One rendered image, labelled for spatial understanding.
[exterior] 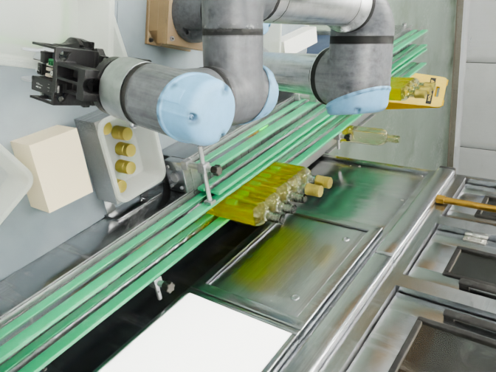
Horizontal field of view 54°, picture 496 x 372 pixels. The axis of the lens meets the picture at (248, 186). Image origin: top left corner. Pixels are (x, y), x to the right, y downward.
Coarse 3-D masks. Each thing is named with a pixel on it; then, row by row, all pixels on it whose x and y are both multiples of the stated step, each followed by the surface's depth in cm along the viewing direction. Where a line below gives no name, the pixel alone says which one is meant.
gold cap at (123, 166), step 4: (120, 160) 129; (124, 160) 129; (116, 164) 129; (120, 164) 128; (124, 164) 127; (128, 164) 127; (132, 164) 128; (116, 168) 129; (120, 168) 128; (124, 168) 127; (128, 168) 127; (132, 168) 128; (120, 172) 129; (124, 172) 128; (128, 172) 127; (132, 172) 128
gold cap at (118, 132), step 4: (112, 128) 126; (116, 128) 125; (120, 128) 125; (124, 128) 124; (128, 128) 125; (112, 132) 126; (116, 132) 125; (120, 132) 124; (124, 132) 124; (128, 132) 125; (132, 132) 126; (112, 136) 126; (116, 136) 125; (120, 136) 124; (124, 136) 124; (128, 136) 125
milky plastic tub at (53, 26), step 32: (0, 0) 71; (32, 0) 75; (64, 0) 80; (96, 0) 80; (0, 32) 72; (32, 32) 76; (64, 32) 80; (96, 32) 80; (0, 64) 66; (32, 64) 69
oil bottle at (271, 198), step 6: (246, 186) 144; (234, 192) 142; (240, 192) 142; (246, 192) 141; (252, 192) 140; (258, 192) 140; (264, 192) 140; (270, 192) 139; (252, 198) 138; (258, 198) 137; (264, 198) 136; (270, 198) 136; (276, 198) 137; (270, 204) 135; (276, 204) 136; (270, 210) 136; (276, 210) 136
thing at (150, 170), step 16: (144, 128) 130; (112, 144) 127; (144, 144) 133; (112, 160) 128; (128, 160) 132; (144, 160) 136; (160, 160) 132; (112, 176) 120; (128, 176) 133; (144, 176) 134; (160, 176) 134; (128, 192) 127
